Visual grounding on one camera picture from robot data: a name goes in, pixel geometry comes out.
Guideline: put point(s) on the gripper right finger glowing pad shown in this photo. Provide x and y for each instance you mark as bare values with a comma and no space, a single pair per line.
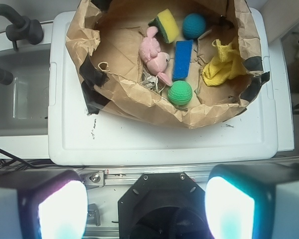
260,201

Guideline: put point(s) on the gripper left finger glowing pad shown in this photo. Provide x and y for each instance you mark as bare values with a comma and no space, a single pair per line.
42,204

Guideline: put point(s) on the blue rectangular sponge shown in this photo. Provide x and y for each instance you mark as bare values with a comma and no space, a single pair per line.
182,59

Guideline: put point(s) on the yellow green scrub sponge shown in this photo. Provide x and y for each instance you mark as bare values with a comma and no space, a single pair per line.
167,26

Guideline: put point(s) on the white plastic bin lid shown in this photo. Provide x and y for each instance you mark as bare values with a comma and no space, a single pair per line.
76,137

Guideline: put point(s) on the grey sink basin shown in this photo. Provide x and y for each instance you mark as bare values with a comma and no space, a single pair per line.
24,103

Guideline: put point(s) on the green foam ball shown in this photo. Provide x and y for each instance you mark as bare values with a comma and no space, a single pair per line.
180,93

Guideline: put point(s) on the yellow knitted cloth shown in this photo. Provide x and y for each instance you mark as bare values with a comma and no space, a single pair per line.
226,65

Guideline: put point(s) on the silver key bunch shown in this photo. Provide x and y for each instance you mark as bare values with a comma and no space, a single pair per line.
151,82

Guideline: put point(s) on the pink plush toy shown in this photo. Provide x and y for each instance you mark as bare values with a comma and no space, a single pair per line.
155,60

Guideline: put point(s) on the black sink faucet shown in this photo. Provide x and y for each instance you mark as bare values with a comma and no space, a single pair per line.
21,28

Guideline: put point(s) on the teal foam ball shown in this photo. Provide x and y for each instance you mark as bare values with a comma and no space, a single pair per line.
194,25

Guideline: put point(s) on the crumpled brown paper bag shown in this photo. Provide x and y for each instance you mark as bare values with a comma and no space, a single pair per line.
103,41

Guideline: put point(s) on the aluminium rail with bracket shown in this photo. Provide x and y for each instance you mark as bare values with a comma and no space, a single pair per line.
198,172

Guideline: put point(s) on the black octagonal mount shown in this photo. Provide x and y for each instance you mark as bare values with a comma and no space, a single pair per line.
163,206

